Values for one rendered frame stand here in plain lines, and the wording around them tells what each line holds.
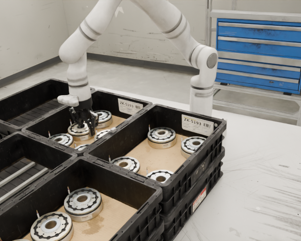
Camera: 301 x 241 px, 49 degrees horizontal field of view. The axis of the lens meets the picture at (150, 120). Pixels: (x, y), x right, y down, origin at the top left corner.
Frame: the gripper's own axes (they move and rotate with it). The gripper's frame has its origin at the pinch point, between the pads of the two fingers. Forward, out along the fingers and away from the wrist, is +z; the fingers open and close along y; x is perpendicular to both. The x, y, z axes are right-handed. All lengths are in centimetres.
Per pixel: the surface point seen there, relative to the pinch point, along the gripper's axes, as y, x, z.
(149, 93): 113, -196, 85
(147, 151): -25.9, -2.8, 2.8
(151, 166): -31.9, 3.7, 2.8
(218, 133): -48, -11, -6
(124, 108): -4.1, -18.2, -2.2
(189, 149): -40.1, -7.6, 0.1
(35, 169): 1.4, 24.1, 2.7
